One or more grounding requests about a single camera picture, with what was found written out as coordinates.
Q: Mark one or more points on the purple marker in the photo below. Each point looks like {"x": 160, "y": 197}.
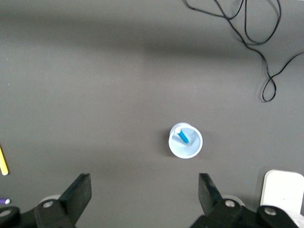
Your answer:
{"x": 4, "y": 201}

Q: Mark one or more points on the white power adapter box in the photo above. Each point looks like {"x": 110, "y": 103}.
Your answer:
{"x": 282, "y": 187}

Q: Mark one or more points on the blue marker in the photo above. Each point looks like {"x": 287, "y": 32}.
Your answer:
{"x": 183, "y": 136}

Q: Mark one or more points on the yellow marker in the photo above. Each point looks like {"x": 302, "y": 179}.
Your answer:
{"x": 3, "y": 164}

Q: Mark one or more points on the light blue plastic cup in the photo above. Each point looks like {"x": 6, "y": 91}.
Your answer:
{"x": 187, "y": 153}

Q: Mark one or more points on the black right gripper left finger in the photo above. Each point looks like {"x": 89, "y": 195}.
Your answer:
{"x": 76, "y": 197}

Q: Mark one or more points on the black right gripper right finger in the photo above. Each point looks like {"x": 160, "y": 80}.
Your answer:
{"x": 211, "y": 199}

